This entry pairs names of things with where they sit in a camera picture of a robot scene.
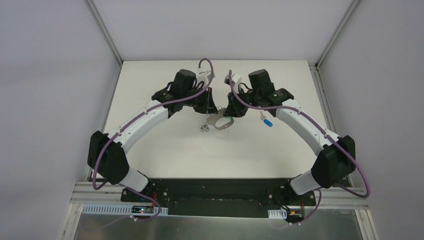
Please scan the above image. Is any keyring with keys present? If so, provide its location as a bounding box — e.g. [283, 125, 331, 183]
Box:
[200, 113, 235, 133]

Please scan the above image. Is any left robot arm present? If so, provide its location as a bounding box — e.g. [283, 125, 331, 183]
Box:
[87, 68, 218, 203]

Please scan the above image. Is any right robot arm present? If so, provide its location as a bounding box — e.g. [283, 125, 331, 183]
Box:
[224, 69, 357, 205]

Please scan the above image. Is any blue tagged key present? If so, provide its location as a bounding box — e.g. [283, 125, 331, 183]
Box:
[260, 111, 273, 127]

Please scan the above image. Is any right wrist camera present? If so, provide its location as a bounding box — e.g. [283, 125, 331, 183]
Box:
[224, 73, 242, 89]

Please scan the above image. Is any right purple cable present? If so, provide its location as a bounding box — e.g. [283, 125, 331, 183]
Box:
[228, 69, 372, 226]

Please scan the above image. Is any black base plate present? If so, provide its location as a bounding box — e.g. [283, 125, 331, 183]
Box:
[120, 178, 316, 220]

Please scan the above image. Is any aluminium frame rail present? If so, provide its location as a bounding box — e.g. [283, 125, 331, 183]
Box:
[70, 181, 133, 204]

